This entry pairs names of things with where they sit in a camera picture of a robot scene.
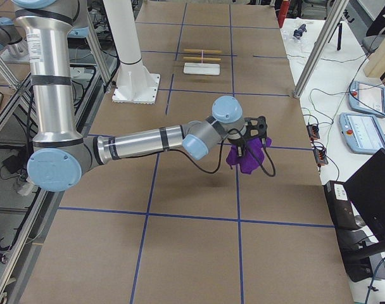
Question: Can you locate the upper teach pendant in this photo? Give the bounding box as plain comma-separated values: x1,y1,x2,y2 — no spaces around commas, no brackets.
348,80,385,117

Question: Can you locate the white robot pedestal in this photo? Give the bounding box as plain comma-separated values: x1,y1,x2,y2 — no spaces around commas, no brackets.
103,0,160,104

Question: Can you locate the lower teach pendant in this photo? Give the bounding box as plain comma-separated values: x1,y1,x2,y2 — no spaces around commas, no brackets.
339,113,385,155

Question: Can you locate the lower orange connector box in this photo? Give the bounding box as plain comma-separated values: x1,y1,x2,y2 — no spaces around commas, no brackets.
313,147,329,167

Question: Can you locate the black monitor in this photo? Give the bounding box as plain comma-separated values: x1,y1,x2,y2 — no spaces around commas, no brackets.
344,148,385,241

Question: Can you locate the black computer box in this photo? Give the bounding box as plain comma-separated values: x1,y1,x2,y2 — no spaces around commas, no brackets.
324,180,385,282

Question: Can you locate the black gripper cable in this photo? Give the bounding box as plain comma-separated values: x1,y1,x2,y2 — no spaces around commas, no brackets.
172,128,277,177

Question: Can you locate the purple towel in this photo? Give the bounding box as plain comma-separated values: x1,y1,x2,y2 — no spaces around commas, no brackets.
226,138,265,174

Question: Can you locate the orange connector box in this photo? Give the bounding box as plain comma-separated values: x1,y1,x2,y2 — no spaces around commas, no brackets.
306,124,320,141
313,147,329,167

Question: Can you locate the upper orange connector box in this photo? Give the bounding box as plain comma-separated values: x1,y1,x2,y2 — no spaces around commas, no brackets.
306,124,320,141

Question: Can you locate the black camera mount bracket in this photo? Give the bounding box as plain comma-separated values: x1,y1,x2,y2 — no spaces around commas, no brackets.
244,116,267,140

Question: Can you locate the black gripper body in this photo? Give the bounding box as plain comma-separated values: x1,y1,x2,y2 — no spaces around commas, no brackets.
228,126,246,157

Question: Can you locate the aluminium frame post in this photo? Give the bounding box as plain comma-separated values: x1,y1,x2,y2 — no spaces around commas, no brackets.
293,0,349,99

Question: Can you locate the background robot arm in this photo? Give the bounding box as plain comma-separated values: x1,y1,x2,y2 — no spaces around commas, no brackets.
0,17,28,59

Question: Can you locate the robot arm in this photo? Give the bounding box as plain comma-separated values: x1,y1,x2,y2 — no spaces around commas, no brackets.
15,1,247,192

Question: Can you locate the teach pendant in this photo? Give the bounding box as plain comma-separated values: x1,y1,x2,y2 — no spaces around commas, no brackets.
339,113,385,155
348,80,385,117

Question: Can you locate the blue tool on table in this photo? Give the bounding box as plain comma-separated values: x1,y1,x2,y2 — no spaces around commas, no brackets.
293,23,307,39

